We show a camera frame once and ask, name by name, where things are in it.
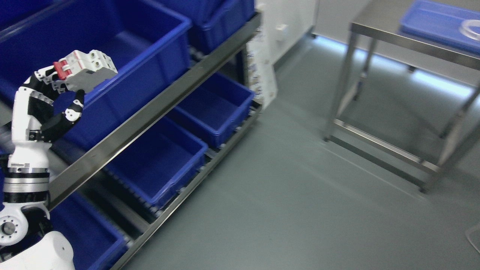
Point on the blue bin top right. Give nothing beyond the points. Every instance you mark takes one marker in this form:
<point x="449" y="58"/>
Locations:
<point x="213" y="21"/>

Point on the blue bin lower right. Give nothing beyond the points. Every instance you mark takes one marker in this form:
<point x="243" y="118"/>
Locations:
<point x="214" y="110"/>

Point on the printed white paper sheet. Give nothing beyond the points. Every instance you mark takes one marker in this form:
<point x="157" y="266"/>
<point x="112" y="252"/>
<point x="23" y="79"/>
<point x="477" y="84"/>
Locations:
<point x="260" y="69"/>

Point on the stainless steel table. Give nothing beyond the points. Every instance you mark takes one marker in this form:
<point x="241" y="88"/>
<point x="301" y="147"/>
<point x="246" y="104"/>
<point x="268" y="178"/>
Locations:
<point x="366" y="111"/>

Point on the grey red circuit breaker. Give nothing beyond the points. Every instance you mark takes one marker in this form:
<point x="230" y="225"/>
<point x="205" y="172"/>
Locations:
<point x="84" y="71"/>

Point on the blue plastic tray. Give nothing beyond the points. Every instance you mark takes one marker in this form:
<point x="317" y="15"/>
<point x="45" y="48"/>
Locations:
<point x="440" y="23"/>

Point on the white curved bracket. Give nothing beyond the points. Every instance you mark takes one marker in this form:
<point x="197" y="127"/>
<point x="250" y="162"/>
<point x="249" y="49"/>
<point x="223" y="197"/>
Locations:
<point x="470" y="29"/>

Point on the blue bin bottom left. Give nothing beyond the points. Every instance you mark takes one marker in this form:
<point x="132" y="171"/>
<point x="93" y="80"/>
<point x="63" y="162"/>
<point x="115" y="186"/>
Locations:
<point x="96" y="243"/>

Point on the blue bin lower middle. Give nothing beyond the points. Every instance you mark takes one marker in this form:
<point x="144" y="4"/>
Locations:
<point x="160" y="162"/>

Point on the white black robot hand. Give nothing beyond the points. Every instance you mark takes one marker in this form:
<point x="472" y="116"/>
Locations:
<point x="34" y="125"/>

